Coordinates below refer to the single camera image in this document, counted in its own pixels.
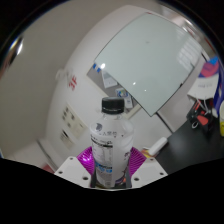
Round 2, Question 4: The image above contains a clear black-capped drink bottle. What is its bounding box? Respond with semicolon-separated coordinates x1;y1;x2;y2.
89;96;136;191

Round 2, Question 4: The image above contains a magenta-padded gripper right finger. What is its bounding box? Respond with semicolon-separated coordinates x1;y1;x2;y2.
125;146;169;190

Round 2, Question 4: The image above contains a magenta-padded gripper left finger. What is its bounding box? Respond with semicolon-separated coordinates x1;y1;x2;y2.
54;145;96;189

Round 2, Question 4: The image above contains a black and red object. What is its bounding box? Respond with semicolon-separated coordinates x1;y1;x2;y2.
185;99;215;132

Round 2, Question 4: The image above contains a large whiteboard on stand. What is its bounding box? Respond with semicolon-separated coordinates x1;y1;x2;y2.
94;12;204;118

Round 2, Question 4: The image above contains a large white wall poster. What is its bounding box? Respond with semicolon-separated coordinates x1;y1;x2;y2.
61;104;85;138

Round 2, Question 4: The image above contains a small white wall poster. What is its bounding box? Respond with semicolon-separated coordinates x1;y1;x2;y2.
59;129;75;150

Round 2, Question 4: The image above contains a small white block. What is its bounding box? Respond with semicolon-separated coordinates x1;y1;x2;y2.
147;136;169;157

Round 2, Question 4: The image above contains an orange printed flat box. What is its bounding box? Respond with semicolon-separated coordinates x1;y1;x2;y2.
141;149;153;160

